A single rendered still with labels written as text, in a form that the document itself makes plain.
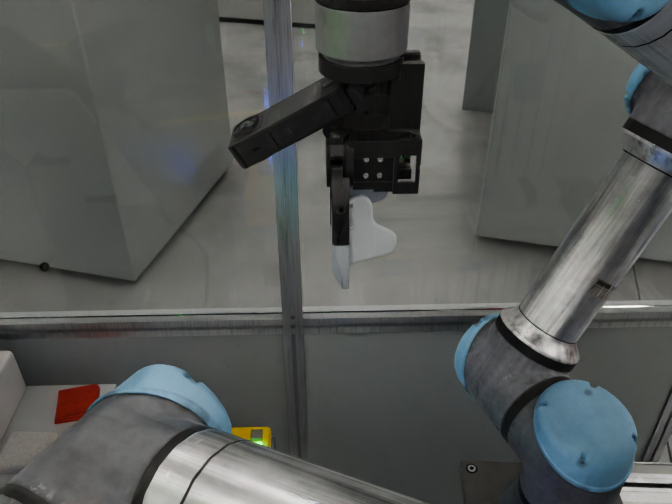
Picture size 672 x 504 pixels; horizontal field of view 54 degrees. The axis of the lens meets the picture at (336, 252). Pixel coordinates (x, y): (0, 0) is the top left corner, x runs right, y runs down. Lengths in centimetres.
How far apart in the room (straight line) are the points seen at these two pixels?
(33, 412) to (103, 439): 108
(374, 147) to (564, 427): 41
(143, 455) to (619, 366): 131
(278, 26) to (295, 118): 49
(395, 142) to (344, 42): 9
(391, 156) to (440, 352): 88
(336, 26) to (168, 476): 34
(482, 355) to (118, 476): 63
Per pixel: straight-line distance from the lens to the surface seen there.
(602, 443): 82
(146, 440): 35
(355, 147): 56
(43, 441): 136
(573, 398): 84
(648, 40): 52
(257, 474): 32
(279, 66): 105
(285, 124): 56
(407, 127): 57
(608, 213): 84
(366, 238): 59
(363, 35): 52
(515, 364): 87
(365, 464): 166
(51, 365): 150
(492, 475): 104
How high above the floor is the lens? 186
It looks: 35 degrees down
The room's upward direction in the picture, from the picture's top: straight up
